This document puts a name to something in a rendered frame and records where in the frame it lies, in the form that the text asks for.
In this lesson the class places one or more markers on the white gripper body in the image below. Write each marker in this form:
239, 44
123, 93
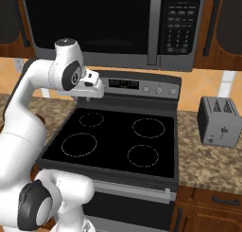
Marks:
93, 90

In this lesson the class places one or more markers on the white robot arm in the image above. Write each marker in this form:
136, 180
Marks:
22, 138

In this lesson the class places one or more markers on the brown bowl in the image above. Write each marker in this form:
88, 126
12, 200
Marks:
41, 120

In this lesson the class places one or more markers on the black glass microwave door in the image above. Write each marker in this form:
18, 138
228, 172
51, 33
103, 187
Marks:
94, 21

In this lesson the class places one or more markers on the black and steel microwave oven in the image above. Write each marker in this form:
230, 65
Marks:
176, 27

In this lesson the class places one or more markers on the black oven door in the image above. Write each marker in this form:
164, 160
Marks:
129, 210

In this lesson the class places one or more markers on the wooden base cupboard door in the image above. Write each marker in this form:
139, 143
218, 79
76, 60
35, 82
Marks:
204, 221

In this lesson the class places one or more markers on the silver stove knob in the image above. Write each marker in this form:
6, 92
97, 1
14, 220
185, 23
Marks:
172, 91
146, 89
159, 90

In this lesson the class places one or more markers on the black and steel stove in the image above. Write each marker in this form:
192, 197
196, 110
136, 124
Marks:
126, 138

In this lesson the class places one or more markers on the grey toaster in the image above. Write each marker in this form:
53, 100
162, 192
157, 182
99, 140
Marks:
219, 122

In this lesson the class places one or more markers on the wooden drawer front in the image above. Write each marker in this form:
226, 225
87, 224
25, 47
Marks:
201, 196

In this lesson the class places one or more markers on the white wall socket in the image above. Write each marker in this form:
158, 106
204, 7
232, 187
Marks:
18, 64

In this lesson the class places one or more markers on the wooden wall cupboard door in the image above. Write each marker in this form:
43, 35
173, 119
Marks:
227, 27
9, 21

